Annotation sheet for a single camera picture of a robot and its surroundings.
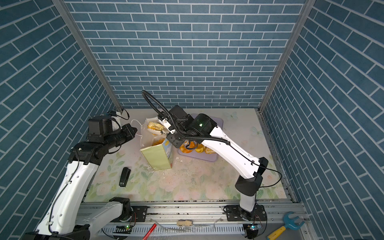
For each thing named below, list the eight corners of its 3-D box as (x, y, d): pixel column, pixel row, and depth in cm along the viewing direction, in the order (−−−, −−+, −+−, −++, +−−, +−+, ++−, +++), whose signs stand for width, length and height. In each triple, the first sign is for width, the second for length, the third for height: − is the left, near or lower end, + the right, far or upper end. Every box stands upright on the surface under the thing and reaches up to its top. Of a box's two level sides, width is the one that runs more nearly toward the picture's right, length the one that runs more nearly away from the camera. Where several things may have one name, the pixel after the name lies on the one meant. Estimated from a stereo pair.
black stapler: (119, 186, 84) (117, 184, 81) (125, 169, 91) (123, 167, 88) (126, 186, 84) (123, 184, 81) (131, 169, 91) (129, 167, 88)
